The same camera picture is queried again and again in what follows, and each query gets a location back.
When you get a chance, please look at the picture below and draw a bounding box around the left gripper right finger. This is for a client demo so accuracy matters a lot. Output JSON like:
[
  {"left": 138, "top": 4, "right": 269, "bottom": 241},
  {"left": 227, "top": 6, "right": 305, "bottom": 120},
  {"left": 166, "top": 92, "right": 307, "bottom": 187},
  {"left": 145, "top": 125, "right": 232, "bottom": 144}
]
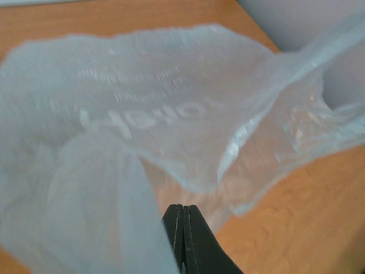
[{"left": 183, "top": 205, "right": 242, "bottom": 274}]

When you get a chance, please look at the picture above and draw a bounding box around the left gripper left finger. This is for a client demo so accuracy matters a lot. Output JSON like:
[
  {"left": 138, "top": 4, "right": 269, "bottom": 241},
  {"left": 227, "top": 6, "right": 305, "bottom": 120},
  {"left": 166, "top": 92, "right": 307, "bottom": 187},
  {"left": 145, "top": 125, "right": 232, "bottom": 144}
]
[{"left": 162, "top": 204, "right": 185, "bottom": 273}]

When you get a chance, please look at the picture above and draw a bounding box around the translucent blue trash bag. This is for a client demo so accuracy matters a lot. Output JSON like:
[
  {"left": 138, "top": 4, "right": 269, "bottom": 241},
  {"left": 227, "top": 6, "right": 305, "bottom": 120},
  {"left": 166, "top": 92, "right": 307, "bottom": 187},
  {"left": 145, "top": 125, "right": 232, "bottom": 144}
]
[{"left": 1, "top": 13, "right": 364, "bottom": 273}]

